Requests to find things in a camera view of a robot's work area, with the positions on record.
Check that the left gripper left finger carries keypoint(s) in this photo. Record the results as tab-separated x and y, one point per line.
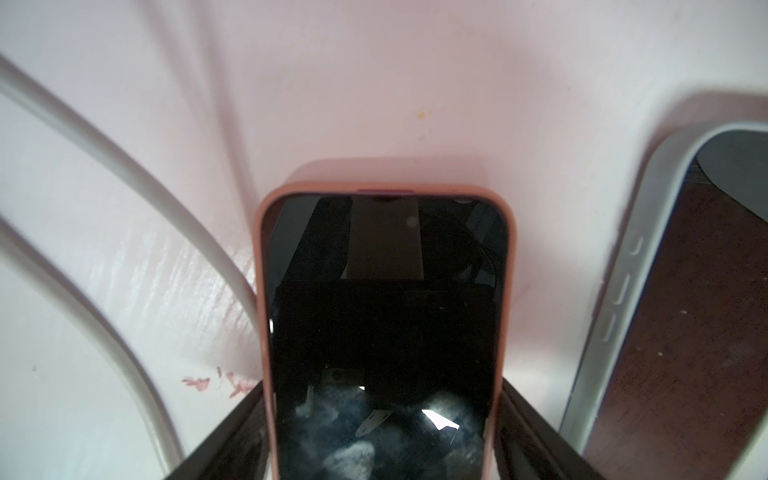
237	449

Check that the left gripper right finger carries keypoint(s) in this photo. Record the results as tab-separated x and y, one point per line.
527	447

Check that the phone with pink case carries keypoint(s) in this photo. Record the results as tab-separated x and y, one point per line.
383	311

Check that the phone with white case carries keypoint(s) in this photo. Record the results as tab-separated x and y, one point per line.
673	381

